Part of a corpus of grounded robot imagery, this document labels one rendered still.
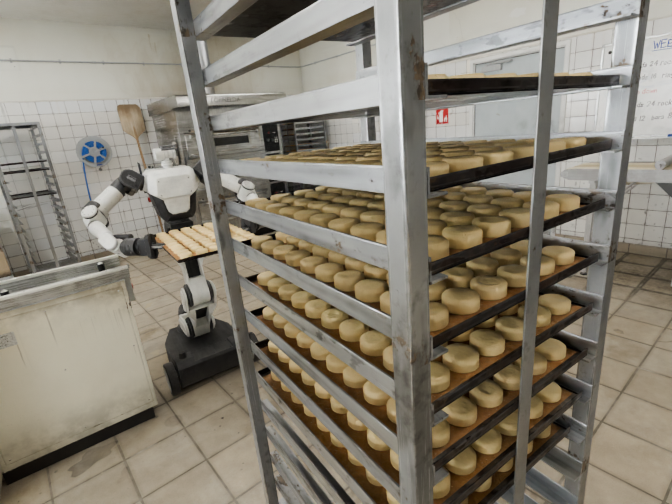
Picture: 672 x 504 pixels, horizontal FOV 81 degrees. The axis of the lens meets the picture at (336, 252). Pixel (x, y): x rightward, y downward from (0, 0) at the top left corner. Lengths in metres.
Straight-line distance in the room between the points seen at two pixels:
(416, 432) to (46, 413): 2.13
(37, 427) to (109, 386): 0.33
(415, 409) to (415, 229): 0.20
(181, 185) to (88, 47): 4.23
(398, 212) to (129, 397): 2.23
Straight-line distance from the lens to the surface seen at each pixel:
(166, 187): 2.43
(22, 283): 2.52
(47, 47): 6.41
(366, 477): 0.82
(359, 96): 0.45
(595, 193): 0.77
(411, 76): 0.37
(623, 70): 0.75
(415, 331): 0.42
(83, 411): 2.48
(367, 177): 0.45
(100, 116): 6.37
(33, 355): 2.32
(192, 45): 0.93
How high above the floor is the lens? 1.47
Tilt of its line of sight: 18 degrees down
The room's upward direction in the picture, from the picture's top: 5 degrees counter-clockwise
